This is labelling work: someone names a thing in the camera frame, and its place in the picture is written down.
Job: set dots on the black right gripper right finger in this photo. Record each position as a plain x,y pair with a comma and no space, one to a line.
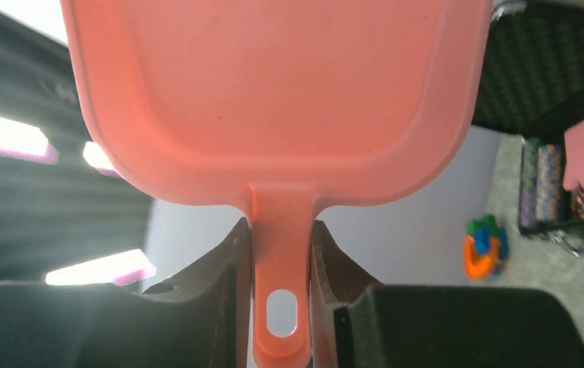
357,321

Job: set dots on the pink plastic dustpan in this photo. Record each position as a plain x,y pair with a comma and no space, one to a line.
280,109

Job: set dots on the orange curved toy piece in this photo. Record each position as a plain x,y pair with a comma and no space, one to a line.
479,267

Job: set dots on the ceiling light panels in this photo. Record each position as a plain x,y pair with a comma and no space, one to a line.
55,208

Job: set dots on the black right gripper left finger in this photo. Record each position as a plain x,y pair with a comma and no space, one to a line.
197,318

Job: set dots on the green blue toy bricks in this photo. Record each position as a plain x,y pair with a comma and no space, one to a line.
481,229

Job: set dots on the black poker chip case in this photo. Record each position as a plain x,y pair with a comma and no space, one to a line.
532,86

